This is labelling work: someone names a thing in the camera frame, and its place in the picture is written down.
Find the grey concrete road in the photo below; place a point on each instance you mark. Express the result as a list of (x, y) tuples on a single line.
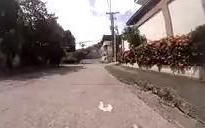
[(66, 96)]

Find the small distant house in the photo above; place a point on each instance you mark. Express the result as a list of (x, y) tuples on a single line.
[(106, 48)]

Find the gravel roadside strip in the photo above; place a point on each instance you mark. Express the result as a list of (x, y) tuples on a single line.
[(170, 90)]

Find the green tree by wall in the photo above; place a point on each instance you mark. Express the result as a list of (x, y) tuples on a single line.
[(133, 36)]

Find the white litter scrap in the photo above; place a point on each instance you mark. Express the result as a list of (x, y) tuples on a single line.
[(105, 107)]

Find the row of dark trees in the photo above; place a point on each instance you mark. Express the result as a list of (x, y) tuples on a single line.
[(26, 36)]

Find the white walled building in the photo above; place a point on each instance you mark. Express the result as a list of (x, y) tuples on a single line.
[(170, 20)]

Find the utility pole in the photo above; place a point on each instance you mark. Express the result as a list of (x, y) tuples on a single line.
[(113, 33)]

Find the red flowering hedge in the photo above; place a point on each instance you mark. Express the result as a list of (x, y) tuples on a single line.
[(166, 51)]

